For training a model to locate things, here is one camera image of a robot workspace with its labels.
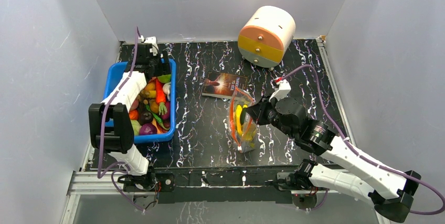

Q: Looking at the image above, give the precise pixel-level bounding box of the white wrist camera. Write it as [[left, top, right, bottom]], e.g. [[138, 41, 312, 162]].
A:
[[138, 35, 159, 56], [269, 78, 291, 102]]

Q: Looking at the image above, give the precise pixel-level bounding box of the green toy lime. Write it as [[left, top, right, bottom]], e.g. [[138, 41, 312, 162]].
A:
[[157, 74, 172, 83]]

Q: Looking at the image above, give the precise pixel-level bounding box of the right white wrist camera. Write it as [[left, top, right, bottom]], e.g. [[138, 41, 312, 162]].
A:
[[269, 78, 291, 102]]

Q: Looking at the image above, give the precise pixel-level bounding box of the dark paperback book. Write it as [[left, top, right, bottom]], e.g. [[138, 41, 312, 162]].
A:
[[202, 72, 248, 99]]

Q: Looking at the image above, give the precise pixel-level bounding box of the white toy garlic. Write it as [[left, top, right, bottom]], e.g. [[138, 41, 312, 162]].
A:
[[163, 82, 172, 101]]

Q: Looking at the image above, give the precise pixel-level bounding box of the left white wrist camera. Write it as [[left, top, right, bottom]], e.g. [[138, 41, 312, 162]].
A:
[[138, 35, 159, 56]]

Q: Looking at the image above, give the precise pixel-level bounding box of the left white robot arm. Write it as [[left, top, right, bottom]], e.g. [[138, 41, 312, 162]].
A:
[[88, 43, 172, 190]]

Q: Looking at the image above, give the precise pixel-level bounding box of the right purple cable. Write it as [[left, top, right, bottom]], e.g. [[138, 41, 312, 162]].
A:
[[276, 64, 445, 216]]

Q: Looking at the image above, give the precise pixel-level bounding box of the round three-drawer cabinet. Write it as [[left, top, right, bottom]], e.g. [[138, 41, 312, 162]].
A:
[[237, 6, 296, 70]]

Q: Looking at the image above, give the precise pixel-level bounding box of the purple toy onion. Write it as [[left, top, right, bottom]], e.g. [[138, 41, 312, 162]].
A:
[[139, 123, 157, 135]]

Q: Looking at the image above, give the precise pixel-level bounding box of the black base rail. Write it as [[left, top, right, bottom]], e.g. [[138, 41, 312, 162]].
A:
[[149, 165, 324, 204]]

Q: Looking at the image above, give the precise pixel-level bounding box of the green toy cabbage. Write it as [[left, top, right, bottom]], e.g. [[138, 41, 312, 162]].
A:
[[131, 120, 142, 136]]

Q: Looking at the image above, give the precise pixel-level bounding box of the clear zip top bag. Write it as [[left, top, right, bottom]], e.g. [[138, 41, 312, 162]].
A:
[[228, 88, 258, 153]]

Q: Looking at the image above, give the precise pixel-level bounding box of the yellow toy banana bunch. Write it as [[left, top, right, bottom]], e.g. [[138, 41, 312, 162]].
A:
[[234, 104, 248, 135]]

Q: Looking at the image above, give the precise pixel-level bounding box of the dark toy mangosteen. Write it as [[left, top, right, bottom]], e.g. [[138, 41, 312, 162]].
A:
[[138, 111, 154, 125]]

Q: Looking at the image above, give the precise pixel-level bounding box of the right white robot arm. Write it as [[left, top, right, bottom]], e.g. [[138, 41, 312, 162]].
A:
[[235, 97, 421, 223]]

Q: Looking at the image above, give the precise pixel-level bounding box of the orange toy tangerine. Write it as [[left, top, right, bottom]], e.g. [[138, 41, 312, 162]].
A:
[[129, 110, 139, 121]]

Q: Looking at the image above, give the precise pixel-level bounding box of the orange toy carrot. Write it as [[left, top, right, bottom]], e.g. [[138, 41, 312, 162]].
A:
[[155, 79, 167, 116]]

